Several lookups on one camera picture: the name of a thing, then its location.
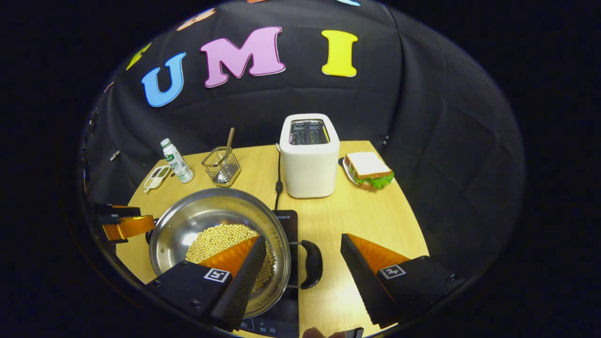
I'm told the wire utensil holder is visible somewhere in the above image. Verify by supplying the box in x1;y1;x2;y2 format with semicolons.
201;146;242;188

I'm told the wooden handled spoon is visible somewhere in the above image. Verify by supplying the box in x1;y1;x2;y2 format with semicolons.
217;127;235;184

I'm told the stainless steel pot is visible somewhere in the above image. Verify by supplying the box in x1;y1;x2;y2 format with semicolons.
146;188;324;320

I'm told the white toaster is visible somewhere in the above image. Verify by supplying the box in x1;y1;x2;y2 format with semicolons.
279;113;340;199

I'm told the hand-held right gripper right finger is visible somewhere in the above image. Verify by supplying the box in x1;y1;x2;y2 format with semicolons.
340;233;465;329

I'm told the pile of soybeans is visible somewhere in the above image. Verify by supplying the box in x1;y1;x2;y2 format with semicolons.
185;223;277;292

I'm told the black toaster cable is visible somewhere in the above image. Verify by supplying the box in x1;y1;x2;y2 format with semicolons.
274;146;284;211

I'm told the white drink bottle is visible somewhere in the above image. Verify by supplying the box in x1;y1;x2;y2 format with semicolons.
160;138;195;184

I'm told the divided dish of beans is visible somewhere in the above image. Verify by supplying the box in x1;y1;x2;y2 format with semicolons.
143;165;171;193

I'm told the black induction cooktop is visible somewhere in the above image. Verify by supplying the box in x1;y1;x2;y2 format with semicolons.
237;210;301;338

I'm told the sandwich with lettuce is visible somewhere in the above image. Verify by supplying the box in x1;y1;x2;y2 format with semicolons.
345;151;395;190

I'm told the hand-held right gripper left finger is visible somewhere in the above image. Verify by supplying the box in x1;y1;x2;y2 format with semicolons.
146;235;267;333

